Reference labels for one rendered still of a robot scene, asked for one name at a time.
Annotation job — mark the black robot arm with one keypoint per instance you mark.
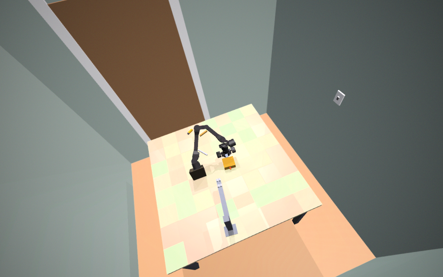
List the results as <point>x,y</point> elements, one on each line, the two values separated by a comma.
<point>224,146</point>

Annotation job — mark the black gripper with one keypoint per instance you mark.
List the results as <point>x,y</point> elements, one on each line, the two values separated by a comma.
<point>222,154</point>

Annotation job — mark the yellow block with round hole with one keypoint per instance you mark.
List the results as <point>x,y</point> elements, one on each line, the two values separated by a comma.
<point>228,162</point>

